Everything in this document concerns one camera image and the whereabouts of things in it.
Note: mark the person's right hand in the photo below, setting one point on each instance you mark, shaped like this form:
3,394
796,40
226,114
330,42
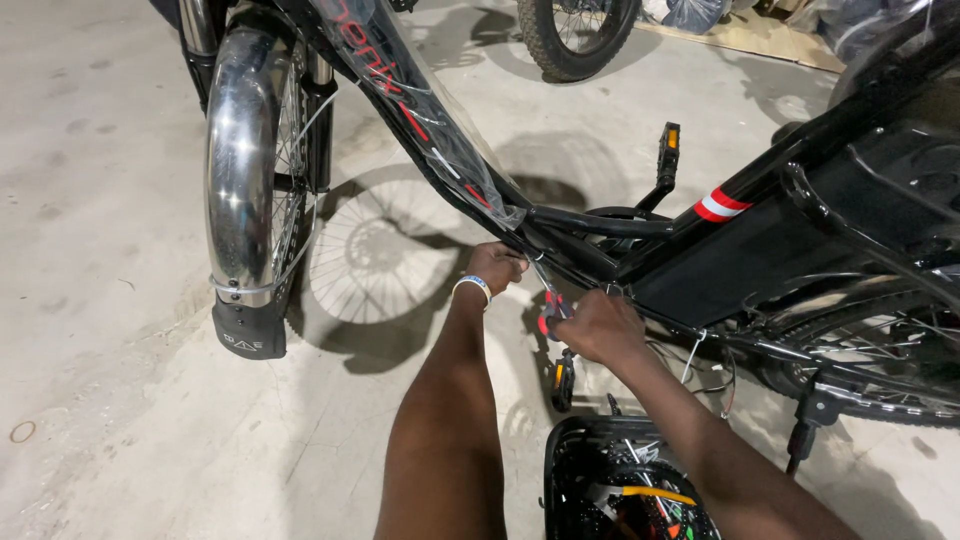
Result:
607,326

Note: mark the plastic covered black bundle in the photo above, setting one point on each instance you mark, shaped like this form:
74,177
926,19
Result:
862,26

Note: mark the black rubber mudflap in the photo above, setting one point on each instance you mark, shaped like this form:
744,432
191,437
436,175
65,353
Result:
247,330

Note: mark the knobby tire bicycle wheel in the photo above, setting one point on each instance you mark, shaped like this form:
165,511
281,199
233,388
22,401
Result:
536,37

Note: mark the spoked bicycle wheel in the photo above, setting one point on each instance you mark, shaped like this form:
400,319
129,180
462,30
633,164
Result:
291,150

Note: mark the white zip tie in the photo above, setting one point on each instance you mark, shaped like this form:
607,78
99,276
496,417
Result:
694,356

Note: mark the chrome bicycle fender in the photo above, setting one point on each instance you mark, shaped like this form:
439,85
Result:
240,187

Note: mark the black kickstand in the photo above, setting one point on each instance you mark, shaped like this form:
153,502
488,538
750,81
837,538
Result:
814,412

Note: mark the clear plastic bag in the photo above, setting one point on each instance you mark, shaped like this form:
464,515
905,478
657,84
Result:
694,13

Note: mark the clear plastic frame wrap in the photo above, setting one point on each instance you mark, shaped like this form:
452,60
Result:
397,75

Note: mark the person's left fingers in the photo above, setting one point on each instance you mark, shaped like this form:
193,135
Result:
517,267

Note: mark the black pedal with orange reflector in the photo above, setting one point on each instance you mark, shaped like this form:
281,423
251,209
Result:
563,382
668,150

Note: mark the person's left hand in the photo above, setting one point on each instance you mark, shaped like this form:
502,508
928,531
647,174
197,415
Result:
491,266

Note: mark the spoked wheel with black tire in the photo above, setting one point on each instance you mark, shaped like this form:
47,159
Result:
870,352

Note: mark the flat cardboard sheet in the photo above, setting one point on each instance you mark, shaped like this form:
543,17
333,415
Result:
765,41

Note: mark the black chrome bicycle fork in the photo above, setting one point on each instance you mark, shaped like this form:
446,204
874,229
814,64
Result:
321,135

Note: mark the black bicycle frame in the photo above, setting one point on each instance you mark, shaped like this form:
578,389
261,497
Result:
750,262

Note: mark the white blue wristband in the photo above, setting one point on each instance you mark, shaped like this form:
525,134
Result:
474,283

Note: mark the person's right fingers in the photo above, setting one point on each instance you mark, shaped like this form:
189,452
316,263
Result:
581,316

